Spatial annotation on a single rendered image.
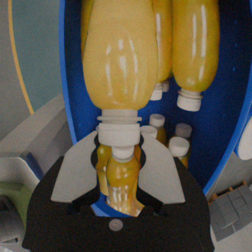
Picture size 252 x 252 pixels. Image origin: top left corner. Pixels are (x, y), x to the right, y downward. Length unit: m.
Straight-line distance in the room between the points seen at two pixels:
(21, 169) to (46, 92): 1.31
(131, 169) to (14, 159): 0.24
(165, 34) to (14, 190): 0.46
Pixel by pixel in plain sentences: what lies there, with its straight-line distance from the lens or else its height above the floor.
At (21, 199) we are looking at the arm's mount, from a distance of 0.38.
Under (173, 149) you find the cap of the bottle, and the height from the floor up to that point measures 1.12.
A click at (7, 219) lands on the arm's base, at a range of 0.39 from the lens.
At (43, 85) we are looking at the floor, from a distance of 1.57.
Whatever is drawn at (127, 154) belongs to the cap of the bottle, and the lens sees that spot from 0.22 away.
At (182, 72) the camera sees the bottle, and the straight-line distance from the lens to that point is 0.18.
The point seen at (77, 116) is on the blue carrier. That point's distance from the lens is 0.24.
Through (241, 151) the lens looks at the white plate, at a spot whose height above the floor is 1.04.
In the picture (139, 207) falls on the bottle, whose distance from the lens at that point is 0.25.
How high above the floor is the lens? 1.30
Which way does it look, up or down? 61 degrees down
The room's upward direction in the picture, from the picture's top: 178 degrees clockwise
